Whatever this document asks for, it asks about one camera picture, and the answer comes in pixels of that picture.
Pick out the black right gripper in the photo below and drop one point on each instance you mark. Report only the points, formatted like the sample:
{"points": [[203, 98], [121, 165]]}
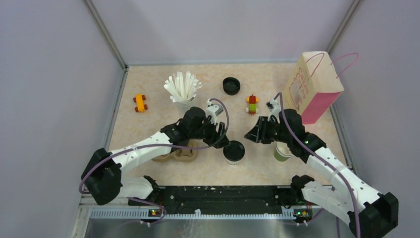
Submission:
{"points": [[259, 134]]}

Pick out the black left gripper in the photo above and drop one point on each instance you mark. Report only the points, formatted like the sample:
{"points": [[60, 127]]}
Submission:
{"points": [[222, 140]]}

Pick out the black coffee cup lid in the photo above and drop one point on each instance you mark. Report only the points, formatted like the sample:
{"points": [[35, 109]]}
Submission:
{"points": [[235, 150]]}

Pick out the white paper coffee cup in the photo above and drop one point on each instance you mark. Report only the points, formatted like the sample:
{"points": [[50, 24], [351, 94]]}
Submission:
{"points": [[234, 161]]}

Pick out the beige pink cake bag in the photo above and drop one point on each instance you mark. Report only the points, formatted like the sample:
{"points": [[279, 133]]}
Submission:
{"points": [[314, 85]]}

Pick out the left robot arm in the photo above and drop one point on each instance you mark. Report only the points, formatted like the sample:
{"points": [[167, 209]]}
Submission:
{"points": [[103, 175]]}

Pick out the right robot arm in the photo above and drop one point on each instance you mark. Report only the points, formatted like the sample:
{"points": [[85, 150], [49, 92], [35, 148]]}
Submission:
{"points": [[367, 212]]}

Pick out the red green toy car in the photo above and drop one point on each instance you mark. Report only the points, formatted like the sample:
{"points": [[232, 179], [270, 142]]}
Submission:
{"points": [[252, 105]]}

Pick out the brown cardboard cup carrier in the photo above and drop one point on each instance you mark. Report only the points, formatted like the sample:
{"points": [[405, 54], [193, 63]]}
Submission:
{"points": [[180, 155]]}

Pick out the white straw holder cup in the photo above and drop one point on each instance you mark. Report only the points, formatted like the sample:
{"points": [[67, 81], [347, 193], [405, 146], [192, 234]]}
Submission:
{"points": [[184, 107]]}

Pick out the white wrapped straws bundle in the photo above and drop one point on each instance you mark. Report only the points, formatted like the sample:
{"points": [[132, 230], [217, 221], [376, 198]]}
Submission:
{"points": [[183, 87]]}

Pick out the orange red toy car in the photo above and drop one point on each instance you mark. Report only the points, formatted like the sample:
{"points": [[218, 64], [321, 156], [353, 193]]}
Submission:
{"points": [[139, 99]]}

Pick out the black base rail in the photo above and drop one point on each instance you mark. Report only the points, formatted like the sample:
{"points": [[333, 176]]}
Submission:
{"points": [[227, 200]]}

